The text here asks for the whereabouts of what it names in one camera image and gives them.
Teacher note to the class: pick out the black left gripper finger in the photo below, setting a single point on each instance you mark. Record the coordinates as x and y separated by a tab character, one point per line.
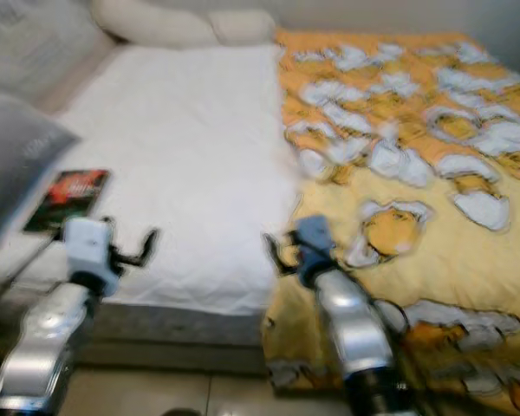
140	258

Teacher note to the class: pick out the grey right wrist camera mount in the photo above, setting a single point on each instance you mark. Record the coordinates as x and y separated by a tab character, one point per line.
312	243

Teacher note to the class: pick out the large printed lettering cushion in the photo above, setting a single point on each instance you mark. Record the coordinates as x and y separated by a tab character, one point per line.
35	43

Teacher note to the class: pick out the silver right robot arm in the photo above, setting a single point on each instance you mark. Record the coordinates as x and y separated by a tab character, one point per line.
355	329

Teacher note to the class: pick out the grey robot leg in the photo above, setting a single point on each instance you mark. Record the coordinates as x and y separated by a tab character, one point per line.
180	411

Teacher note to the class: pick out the dark red-cover book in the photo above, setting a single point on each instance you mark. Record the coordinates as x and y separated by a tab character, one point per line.
68	199

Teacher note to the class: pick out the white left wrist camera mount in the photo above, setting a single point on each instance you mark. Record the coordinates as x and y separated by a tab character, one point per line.
88	245

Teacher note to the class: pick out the grey bed base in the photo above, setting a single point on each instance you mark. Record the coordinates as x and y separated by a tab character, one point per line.
182	334

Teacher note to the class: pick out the grey bear pillow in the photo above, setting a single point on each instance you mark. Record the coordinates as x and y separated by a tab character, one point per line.
22	156

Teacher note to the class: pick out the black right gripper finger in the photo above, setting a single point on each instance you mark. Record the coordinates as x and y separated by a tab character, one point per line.
281	262

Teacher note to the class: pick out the long cream bolster pillow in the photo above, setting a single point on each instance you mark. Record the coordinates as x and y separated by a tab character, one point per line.
173	24

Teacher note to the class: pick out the white quilted mattress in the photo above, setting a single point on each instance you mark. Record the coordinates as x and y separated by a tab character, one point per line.
191	156

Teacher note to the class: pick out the yellow cartoon egg blanket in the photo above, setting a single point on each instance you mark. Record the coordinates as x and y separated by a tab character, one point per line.
407	130

